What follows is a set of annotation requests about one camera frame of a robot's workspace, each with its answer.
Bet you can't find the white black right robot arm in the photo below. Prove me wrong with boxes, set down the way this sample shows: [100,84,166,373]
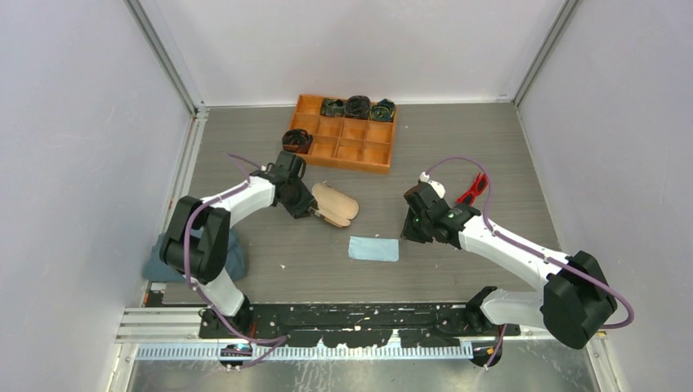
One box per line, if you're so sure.
[401,180,618,349]

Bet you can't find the rolled black brown tie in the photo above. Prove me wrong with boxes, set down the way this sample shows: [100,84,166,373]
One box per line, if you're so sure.
[344,96,372,120]

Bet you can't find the dark blue-grey cloth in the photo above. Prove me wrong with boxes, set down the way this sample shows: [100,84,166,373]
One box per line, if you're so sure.
[141,228,247,283]

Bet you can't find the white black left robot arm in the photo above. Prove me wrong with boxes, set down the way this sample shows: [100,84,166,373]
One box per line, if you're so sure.
[159,151,317,338]

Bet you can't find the rolled green patterned tie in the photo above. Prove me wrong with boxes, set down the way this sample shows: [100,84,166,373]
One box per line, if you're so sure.
[369,98,396,123]

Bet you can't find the light blue cleaning cloth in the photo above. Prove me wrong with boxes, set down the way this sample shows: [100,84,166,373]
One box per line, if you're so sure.
[347,236,400,262]

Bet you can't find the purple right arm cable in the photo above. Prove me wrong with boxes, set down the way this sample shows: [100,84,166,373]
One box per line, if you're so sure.
[422,157,636,369]

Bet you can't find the red sunglasses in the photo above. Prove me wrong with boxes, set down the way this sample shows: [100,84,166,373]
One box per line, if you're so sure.
[456,172,488,206]

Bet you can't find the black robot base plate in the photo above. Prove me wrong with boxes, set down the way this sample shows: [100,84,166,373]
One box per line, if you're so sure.
[231,302,500,349]

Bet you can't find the orange wooden divided tray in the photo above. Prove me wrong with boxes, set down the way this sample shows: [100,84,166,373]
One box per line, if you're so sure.
[288,94,399,174]

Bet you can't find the rolled dark green tie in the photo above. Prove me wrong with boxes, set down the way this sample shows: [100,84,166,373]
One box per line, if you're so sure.
[320,97,346,118]

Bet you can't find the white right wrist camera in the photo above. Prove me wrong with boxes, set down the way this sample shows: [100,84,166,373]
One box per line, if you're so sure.
[418,171,445,198]

